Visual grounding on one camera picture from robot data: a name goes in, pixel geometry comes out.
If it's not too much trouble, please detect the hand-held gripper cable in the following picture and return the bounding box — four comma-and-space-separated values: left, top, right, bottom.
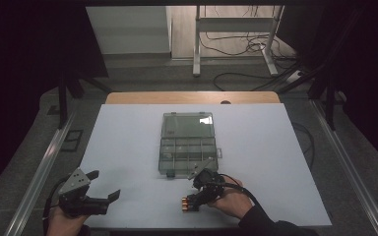
42, 176, 71, 236
218, 173, 264, 211

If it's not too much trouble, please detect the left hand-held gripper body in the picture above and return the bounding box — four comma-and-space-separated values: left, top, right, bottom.
58, 167, 110, 218

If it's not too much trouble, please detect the white cabinet panel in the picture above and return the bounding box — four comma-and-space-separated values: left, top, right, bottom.
86, 6, 172, 55

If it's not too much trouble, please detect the tangle of black floor cables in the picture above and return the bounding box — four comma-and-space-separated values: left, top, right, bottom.
199, 30, 298, 92

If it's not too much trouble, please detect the left hand-held gripper cable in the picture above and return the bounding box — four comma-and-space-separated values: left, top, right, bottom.
42, 176, 71, 236

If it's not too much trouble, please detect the black cable beside table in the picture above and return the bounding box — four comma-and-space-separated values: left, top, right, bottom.
291, 122, 316, 171

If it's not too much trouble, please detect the black floor socket frame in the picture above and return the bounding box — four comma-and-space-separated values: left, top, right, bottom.
60, 129, 84, 152

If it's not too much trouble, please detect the person's right hand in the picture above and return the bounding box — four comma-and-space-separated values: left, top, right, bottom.
206, 176, 254, 220

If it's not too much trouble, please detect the aluminium rail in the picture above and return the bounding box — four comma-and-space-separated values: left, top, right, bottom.
4, 110, 77, 236
309, 99, 378, 236

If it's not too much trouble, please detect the right hand-held gripper cable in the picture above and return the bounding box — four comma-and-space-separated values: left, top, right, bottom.
218, 173, 264, 211

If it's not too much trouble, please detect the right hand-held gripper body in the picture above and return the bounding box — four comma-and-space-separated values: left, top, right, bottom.
187, 158, 226, 205

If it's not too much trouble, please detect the black metal stand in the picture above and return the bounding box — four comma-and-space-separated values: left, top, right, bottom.
56, 63, 112, 130
308, 63, 339, 132

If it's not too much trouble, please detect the person's left hand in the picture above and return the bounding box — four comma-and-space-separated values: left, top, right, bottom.
45, 206, 91, 236

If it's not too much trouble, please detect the white power strip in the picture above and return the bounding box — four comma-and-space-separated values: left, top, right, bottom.
285, 69, 303, 84

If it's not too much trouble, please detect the grey transparent compartment box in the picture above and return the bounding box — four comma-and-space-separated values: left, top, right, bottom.
157, 111, 223, 180

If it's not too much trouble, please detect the white metal desk frame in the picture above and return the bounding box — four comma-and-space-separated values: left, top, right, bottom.
192, 5, 284, 78

